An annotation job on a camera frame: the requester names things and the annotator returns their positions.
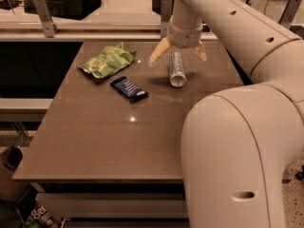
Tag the metal rail bracket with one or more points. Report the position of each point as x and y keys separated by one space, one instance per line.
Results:
x=289 y=13
x=48 y=26
x=166 y=10

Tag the grey drawer cabinet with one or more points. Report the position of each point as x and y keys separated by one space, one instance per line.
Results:
x=138 y=200

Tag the dark blue snack packet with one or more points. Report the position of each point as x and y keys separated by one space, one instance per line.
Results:
x=127 y=89

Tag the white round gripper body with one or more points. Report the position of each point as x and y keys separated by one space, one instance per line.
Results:
x=184 y=34

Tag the middle metal rail bracket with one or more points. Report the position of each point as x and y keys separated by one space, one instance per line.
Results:
x=166 y=10

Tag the right metal rail bracket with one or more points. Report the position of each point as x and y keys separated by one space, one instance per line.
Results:
x=289 y=13

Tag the silver redbull can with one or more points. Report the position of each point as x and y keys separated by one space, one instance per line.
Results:
x=177 y=76

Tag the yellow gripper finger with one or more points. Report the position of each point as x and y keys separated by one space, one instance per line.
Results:
x=159 y=50
x=200 y=50

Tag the left metal rail bracket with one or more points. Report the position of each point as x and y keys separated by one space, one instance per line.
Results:
x=48 y=26

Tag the printed snack box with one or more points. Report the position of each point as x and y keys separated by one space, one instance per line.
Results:
x=40 y=217

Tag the brown bin with hole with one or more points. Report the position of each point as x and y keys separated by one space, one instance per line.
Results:
x=9 y=188

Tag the green chip bag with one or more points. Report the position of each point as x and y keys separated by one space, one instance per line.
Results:
x=109 y=61

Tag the glass barrier rail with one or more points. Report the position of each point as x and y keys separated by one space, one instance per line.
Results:
x=25 y=32

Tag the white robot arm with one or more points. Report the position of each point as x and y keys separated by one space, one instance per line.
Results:
x=236 y=143

